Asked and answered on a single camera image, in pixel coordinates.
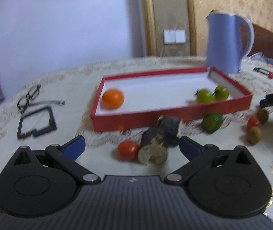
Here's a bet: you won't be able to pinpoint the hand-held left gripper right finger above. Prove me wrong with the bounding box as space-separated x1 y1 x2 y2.
164 135 257 186

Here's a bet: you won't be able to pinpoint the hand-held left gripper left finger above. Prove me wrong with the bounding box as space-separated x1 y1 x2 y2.
6 135 101 186

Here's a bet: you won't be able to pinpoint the brown longan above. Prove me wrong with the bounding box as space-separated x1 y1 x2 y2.
247 126 263 145
256 108 269 124

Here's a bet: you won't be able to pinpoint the dark cucumber piece back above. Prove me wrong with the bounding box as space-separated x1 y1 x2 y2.
158 115 183 137

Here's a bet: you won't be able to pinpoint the green tomato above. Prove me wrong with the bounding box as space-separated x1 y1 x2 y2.
201 113 224 135
195 89 215 104
214 85 230 101

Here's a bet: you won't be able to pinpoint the red cardboard box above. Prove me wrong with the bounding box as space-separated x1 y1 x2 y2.
90 66 253 133

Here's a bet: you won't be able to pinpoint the grey blanket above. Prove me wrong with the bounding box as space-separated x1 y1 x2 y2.
249 52 273 68

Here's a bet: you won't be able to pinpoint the wooden headboard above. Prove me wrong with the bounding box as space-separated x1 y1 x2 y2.
251 23 273 62

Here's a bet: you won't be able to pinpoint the orange tangerine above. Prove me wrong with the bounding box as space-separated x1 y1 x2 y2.
102 89 125 110

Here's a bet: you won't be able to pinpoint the embroidered white tablecloth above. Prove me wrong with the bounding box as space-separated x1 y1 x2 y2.
0 56 273 230

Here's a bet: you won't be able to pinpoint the black eyeglasses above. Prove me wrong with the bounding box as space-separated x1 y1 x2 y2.
17 84 65 114

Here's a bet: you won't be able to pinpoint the blue electric kettle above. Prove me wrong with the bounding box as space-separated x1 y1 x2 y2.
206 10 255 74

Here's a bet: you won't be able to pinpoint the black rectangular frame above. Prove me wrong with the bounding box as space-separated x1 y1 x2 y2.
253 67 273 75
17 106 57 140

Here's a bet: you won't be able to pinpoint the white wall switch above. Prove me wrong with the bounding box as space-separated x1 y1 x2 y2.
163 29 176 44
175 29 186 44

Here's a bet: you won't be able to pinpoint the gold wall trim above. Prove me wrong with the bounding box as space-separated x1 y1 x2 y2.
184 0 197 57
140 0 158 57

